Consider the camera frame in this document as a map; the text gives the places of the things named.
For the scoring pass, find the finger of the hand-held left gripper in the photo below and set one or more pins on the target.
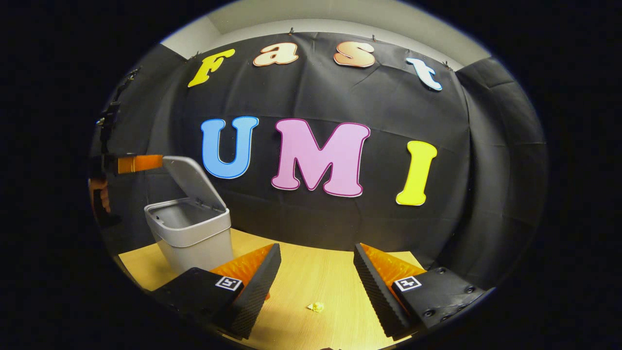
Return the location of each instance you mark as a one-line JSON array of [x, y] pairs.
[[141, 163]]

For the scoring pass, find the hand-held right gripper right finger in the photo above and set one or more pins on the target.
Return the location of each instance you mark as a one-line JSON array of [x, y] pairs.
[[376, 296]]

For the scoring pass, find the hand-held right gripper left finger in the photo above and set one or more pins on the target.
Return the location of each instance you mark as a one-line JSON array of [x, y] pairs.
[[257, 291]]

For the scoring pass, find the yellow paper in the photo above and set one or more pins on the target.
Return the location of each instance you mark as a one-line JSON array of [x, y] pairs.
[[316, 307]]

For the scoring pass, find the white desktop garbage bin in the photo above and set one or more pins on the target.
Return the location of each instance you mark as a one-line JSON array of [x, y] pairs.
[[194, 233]]

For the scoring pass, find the wooden desktop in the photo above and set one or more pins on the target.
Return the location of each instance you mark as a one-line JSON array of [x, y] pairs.
[[311, 272]]

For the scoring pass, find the black backdrop cloth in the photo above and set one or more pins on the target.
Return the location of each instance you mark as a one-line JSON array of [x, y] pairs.
[[388, 107]]

